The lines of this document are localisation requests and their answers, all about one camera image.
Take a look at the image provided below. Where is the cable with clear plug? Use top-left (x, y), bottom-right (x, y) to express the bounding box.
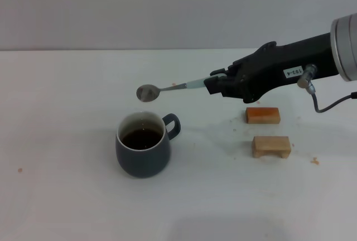
top-left (296, 64), bottom-right (357, 113)

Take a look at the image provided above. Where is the dark grey ceramic coffee cup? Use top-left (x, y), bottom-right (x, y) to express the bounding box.
top-left (115, 112), bottom-right (182, 179)

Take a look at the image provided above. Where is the stained orange wooden block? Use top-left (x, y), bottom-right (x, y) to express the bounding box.
top-left (245, 107), bottom-right (281, 125)

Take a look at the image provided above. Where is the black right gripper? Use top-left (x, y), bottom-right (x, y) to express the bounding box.
top-left (204, 32), bottom-right (340, 105)

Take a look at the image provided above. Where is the metal spoon light blue handle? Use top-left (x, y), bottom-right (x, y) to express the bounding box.
top-left (136, 77), bottom-right (209, 103)

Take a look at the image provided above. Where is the light wooden notched block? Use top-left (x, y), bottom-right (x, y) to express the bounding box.
top-left (252, 136), bottom-right (292, 158)

